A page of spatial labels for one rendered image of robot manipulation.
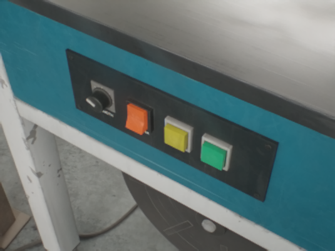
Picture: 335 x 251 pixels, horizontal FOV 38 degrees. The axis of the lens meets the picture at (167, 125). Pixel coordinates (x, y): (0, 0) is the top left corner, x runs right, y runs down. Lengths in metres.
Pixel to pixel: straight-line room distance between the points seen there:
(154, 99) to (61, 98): 0.16
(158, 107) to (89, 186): 0.79
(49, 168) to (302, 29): 0.51
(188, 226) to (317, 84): 0.61
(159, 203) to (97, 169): 0.35
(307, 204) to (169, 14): 0.23
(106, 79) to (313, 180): 0.23
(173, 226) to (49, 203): 0.27
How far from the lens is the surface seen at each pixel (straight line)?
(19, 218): 1.25
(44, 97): 0.65
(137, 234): 1.18
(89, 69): 0.54
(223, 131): 0.47
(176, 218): 0.99
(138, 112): 0.51
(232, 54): 0.45
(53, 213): 0.93
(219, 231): 0.88
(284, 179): 0.48
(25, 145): 0.78
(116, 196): 1.25
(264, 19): 0.50
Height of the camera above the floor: 1.01
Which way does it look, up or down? 46 degrees down
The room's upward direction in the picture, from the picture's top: straight up
